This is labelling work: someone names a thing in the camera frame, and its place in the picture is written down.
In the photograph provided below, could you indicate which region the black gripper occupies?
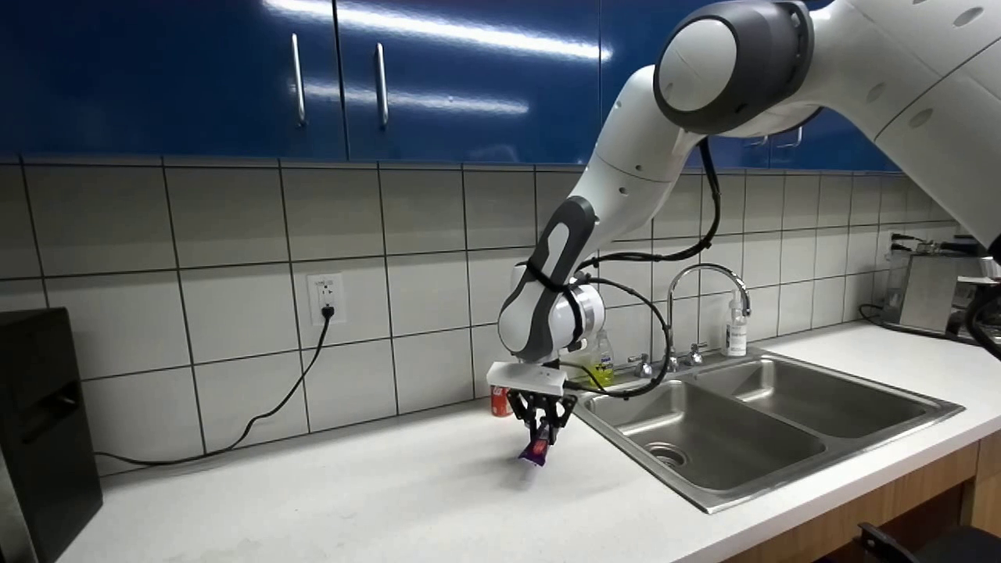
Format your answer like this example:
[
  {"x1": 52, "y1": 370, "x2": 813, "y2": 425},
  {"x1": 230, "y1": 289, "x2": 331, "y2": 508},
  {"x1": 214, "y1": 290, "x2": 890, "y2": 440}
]
[{"x1": 508, "y1": 387, "x2": 575, "y2": 449}]

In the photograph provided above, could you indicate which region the silver cabinet door handle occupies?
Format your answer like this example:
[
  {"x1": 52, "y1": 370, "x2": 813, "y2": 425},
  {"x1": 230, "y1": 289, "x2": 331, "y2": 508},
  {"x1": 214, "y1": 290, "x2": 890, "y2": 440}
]
[
  {"x1": 283, "y1": 30, "x2": 308, "y2": 127},
  {"x1": 369, "y1": 41, "x2": 395, "y2": 130}
]

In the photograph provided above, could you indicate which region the wooden base cabinet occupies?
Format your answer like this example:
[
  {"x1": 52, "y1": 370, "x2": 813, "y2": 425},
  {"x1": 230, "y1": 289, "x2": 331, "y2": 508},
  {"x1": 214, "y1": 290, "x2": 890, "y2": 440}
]
[{"x1": 728, "y1": 431, "x2": 1001, "y2": 563}]

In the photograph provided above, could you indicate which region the black coffee maker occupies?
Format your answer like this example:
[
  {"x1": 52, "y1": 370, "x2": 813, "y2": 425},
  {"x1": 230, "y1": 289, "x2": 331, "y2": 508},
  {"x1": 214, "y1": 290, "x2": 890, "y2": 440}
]
[{"x1": 0, "y1": 307, "x2": 107, "y2": 563}]

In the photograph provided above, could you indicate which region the black countertop coffee machine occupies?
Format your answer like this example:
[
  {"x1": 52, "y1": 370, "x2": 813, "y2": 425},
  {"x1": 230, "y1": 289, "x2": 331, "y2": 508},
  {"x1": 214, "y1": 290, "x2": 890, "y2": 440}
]
[{"x1": 948, "y1": 272, "x2": 989, "y2": 340}]

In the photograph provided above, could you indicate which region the chrome gooseneck faucet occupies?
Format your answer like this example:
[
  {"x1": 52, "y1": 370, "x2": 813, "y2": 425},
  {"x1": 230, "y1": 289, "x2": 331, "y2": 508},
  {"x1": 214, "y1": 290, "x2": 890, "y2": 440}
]
[{"x1": 666, "y1": 259, "x2": 754, "y2": 370}]

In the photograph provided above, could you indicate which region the stainless steel double sink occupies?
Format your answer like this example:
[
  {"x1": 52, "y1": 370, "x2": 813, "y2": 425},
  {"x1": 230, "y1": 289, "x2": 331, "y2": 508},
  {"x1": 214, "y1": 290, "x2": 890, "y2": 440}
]
[{"x1": 547, "y1": 347, "x2": 966, "y2": 516}]

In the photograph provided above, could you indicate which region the clear pump soap bottle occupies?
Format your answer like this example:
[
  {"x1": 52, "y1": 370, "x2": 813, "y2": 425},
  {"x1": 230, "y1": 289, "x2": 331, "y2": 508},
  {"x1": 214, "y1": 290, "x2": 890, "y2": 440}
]
[{"x1": 724, "y1": 301, "x2": 751, "y2": 359}]

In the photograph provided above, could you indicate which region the white wall outlet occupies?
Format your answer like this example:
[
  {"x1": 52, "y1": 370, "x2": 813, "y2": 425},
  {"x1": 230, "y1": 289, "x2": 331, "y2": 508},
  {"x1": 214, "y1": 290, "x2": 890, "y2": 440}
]
[{"x1": 306, "y1": 272, "x2": 349, "y2": 325}]

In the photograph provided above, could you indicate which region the black chair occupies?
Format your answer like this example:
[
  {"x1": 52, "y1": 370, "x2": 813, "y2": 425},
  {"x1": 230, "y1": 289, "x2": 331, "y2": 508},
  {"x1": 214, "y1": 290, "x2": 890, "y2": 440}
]
[{"x1": 852, "y1": 520, "x2": 1001, "y2": 563}]

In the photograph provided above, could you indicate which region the purple protein chocolate bar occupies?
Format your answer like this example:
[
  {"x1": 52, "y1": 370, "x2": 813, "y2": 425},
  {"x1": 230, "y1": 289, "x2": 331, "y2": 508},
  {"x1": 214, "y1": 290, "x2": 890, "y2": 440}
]
[{"x1": 516, "y1": 435, "x2": 552, "y2": 470}]

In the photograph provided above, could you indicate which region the black power cord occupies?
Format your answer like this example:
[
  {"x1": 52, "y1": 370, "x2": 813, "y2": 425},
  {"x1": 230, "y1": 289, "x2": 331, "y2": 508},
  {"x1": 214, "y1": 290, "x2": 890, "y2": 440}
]
[{"x1": 94, "y1": 304, "x2": 338, "y2": 470}]

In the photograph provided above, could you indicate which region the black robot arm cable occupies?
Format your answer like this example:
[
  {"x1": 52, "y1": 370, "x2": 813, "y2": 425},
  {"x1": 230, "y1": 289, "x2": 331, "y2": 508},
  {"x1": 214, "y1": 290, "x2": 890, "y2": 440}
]
[{"x1": 565, "y1": 133, "x2": 724, "y2": 400}]

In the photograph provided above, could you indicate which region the steel countertop appliance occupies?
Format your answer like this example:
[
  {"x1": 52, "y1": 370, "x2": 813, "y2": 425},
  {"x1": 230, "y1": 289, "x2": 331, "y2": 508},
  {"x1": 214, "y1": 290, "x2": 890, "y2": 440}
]
[{"x1": 894, "y1": 248, "x2": 966, "y2": 338}]

